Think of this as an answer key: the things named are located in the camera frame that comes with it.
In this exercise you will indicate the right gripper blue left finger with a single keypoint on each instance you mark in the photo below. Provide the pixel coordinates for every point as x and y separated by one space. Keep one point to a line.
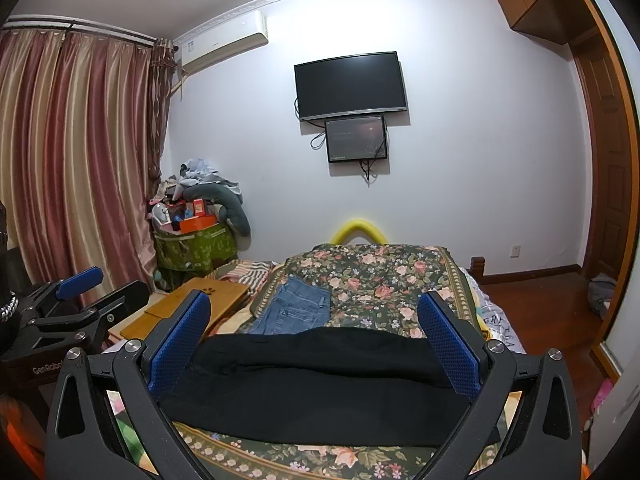
83 438

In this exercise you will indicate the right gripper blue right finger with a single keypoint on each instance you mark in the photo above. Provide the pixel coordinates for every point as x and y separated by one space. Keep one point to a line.
543 440

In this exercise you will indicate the black pants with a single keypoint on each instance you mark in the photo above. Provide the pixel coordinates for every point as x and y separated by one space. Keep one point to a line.
345 386

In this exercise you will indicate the white printed bed sheet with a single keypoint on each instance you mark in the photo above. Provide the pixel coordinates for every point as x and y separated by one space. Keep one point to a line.
492 318

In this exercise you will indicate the grey bag on floor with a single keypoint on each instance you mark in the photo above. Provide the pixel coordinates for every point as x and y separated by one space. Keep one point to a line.
601 290

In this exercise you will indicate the green patterned storage box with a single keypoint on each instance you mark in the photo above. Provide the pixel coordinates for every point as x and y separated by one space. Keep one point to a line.
194 255

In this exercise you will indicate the wooden lap desk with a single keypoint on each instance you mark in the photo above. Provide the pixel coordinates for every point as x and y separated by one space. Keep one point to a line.
215 300

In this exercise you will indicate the orange red box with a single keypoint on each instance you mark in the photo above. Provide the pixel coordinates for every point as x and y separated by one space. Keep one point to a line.
196 217

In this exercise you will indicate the floral green bed quilt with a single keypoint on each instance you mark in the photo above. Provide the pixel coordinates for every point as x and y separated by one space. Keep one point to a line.
374 287

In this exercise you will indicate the grey clothes pile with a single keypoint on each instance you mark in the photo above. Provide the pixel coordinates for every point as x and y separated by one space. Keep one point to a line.
196 171

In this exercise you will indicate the pink striped curtain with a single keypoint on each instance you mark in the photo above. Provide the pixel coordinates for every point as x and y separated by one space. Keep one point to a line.
83 126

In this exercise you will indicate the striped pink blanket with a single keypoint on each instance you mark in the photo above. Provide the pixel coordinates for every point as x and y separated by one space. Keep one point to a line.
253 274

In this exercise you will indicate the folded blue jeans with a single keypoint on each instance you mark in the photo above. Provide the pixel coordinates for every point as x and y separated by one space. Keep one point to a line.
294 308

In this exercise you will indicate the brown wooden door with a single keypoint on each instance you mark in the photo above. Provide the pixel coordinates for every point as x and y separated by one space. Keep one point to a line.
607 60

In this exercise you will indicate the white air conditioner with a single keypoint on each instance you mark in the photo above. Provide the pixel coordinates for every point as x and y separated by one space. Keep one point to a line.
213 44

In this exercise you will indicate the wooden overhead cabinet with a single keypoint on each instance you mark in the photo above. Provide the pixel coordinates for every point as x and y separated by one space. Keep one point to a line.
558 21

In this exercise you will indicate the white wall socket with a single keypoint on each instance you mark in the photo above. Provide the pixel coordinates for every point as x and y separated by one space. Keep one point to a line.
515 251

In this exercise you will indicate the small wall monitor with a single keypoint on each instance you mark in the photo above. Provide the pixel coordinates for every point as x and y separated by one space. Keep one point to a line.
356 139

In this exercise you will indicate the black wall television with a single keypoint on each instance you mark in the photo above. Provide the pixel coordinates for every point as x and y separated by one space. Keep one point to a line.
350 85

